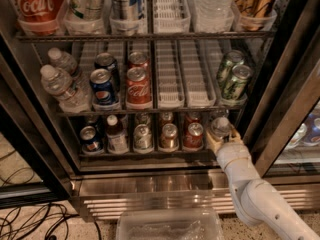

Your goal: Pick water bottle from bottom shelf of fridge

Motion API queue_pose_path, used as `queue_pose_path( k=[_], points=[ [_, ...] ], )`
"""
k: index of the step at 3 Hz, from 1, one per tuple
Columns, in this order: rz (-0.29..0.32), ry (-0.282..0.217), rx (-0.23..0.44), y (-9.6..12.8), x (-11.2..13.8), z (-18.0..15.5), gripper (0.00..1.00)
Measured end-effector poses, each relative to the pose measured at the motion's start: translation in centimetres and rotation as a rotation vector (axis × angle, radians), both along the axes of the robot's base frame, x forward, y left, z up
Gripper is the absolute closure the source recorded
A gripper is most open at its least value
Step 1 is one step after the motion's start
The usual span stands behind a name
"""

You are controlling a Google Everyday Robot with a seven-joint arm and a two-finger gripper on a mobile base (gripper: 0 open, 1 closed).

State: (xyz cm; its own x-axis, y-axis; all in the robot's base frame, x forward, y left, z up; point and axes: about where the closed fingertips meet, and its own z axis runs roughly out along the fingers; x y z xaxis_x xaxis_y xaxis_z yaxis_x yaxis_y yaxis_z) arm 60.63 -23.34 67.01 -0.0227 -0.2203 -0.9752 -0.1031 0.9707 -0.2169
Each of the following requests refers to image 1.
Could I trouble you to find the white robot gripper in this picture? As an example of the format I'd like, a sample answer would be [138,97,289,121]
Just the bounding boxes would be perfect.
[206,126,251,171]

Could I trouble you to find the clear water bottle bottom shelf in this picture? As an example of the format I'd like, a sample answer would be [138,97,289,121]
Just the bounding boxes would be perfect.
[210,117,231,142]

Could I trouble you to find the clear water bottle shelf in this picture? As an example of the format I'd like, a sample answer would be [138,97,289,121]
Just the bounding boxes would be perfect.
[210,117,231,142]
[188,0,234,33]

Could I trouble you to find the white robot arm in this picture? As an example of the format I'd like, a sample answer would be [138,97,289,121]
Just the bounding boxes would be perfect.
[206,129,320,240]

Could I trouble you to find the rear water bottle bottom shelf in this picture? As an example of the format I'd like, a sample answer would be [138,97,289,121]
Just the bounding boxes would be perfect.
[210,108,229,119]

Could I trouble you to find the glass fridge door right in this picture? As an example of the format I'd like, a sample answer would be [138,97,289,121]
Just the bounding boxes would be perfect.
[245,0,320,185]

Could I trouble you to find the empty white shelf tray left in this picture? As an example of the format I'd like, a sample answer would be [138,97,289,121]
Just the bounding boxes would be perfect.
[154,40,185,109]

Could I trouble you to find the empty white shelf tray right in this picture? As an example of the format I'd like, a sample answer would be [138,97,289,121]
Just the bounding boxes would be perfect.
[178,40,216,108]

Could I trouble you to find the brown tea bottle white cap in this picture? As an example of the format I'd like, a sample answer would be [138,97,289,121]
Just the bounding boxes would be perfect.
[106,115,129,154]

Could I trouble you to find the stainless steel fridge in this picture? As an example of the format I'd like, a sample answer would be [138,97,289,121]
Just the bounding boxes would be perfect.
[0,0,320,221]

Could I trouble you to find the empty white tray top shelf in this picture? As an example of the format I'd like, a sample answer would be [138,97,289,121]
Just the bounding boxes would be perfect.
[152,0,191,34]

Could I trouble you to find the clear water bottle top shelf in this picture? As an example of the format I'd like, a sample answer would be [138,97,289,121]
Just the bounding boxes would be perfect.
[188,0,234,33]

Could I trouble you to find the gold brown can top shelf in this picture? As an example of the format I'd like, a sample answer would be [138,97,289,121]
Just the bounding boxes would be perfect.
[232,0,277,32]

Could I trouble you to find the silver blue can top shelf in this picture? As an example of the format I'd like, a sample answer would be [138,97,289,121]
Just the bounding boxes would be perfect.
[109,0,148,36]

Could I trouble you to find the front water bottle middle shelf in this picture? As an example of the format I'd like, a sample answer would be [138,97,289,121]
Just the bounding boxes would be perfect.
[40,65,91,113]

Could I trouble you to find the rear water bottle middle shelf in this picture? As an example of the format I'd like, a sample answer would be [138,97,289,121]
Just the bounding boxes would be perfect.
[48,47,81,81]

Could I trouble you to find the green white can top shelf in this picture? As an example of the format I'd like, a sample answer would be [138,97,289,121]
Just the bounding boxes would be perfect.
[64,0,105,35]

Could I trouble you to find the red Coca-Cola can top shelf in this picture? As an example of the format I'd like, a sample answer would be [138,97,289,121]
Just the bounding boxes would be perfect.
[15,0,65,36]

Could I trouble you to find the red Coca-Cola can bottom front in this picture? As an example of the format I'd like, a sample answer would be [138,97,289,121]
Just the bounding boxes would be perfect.
[183,122,204,150]

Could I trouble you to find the red Coca-Cola can bottom rear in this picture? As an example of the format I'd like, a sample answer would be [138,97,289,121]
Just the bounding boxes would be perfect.
[184,111,201,124]

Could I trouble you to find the green can middle front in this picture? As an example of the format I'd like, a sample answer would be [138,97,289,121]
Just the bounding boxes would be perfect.
[221,65,253,103]

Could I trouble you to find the orange soda can bottom front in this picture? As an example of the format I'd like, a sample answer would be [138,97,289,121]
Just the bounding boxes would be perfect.
[160,123,179,151]

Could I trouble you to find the orange soda can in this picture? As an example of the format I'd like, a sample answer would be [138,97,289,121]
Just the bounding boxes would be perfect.
[160,123,179,151]
[159,112,174,126]

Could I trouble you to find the orange soda can bottom rear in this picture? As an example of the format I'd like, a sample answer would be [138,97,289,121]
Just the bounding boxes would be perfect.
[159,112,174,126]

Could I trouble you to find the green white can bottom front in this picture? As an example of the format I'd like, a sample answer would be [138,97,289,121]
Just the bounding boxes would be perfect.
[133,124,153,153]

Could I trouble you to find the green can middle rear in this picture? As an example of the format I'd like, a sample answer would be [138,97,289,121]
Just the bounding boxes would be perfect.
[216,50,245,88]

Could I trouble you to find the green white can bottom rear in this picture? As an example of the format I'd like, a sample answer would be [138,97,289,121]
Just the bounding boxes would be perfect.
[135,112,151,126]

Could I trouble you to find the cans behind glass door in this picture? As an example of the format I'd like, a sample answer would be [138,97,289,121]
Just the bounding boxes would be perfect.
[286,112,320,149]

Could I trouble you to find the red Coca-Cola can middle front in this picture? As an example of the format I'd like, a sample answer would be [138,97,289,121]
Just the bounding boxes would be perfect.
[126,67,152,110]

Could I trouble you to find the red Coca-Cola can middle rear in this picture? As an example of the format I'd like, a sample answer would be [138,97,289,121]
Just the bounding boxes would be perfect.
[128,51,150,70]

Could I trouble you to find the clear plastic bin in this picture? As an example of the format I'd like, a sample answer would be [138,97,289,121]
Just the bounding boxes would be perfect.
[116,208,225,240]

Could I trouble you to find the blue Pepsi can bottom front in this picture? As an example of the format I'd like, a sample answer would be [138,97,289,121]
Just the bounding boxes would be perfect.
[80,126,104,154]

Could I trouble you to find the blue pepsi can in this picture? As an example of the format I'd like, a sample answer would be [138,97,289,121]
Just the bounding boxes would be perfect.
[80,126,104,154]
[84,115,103,133]
[90,68,120,111]

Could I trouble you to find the blue Pepsi can middle front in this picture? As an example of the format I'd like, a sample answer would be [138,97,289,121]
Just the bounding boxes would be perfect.
[90,68,120,111]

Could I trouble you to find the blue Pepsi can bottom rear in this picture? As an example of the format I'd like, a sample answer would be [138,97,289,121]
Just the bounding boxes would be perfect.
[84,115,103,133]

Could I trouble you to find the dark Pepsi can middle rear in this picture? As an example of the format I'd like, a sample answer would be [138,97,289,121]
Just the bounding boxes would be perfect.
[94,52,120,85]

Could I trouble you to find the black floor cables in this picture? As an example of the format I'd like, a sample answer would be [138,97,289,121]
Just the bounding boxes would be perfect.
[0,148,103,240]

